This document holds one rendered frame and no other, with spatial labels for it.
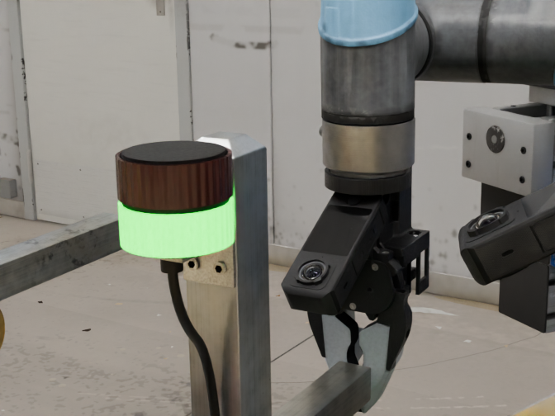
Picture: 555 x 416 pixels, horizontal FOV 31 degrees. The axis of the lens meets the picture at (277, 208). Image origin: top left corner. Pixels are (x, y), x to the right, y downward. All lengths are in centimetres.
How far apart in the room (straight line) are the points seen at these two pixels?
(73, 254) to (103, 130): 342
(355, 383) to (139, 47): 336
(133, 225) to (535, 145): 79
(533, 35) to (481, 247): 32
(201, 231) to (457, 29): 41
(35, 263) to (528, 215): 45
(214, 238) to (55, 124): 399
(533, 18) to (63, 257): 44
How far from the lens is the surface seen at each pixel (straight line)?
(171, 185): 50
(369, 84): 79
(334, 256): 78
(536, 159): 124
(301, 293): 76
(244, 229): 56
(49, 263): 88
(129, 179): 51
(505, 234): 57
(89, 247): 92
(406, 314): 83
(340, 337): 86
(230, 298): 57
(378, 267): 82
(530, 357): 312
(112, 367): 306
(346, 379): 84
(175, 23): 398
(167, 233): 51
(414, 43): 81
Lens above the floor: 121
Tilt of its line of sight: 15 degrees down
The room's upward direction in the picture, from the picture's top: 1 degrees counter-clockwise
